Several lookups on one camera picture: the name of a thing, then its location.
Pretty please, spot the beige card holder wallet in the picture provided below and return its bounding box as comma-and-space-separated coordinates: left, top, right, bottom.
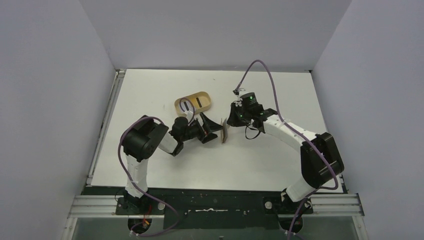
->
220, 118, 229, 144

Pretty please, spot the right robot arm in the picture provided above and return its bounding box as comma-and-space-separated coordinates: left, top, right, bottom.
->
226, 90, 345, 203

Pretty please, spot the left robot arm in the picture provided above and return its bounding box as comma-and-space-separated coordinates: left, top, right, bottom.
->
118, 113, 224, 200

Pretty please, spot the white card black stripe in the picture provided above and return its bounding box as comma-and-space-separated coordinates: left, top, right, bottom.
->
177, 100, 196, 115

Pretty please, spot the oval wooden tray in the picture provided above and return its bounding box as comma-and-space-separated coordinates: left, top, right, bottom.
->
174, 91, 212, 116

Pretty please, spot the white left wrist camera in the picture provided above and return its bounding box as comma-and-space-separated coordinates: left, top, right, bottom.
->
184, 110, 195, 124

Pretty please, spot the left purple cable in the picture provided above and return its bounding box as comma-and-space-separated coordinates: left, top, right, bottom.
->
118, 96, 197, 238

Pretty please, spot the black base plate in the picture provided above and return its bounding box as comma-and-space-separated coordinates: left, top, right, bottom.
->
82, 187, 342, 235

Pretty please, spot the aluminium rail frame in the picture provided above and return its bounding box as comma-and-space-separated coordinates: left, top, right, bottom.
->
60, 69, 127, 240

